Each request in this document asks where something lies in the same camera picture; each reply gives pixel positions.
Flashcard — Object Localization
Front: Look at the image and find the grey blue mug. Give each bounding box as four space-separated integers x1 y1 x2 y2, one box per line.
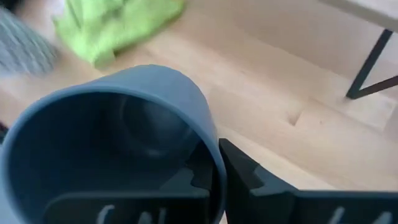
0 63 228 224

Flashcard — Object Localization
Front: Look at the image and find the green microfibre cloth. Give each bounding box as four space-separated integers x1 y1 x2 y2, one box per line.
52 0 188 70

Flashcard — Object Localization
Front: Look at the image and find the wooden shelf with black legs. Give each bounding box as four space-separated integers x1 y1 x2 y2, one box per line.
317 0 398 100

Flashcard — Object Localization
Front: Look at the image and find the white grey patterned mug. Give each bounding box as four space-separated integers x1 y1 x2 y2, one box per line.
0 6 59 76

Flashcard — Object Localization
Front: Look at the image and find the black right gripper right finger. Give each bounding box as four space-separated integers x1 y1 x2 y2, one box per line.
218 138 398 224

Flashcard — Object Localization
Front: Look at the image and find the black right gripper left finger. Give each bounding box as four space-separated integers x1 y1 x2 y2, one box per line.
43 144 217 224

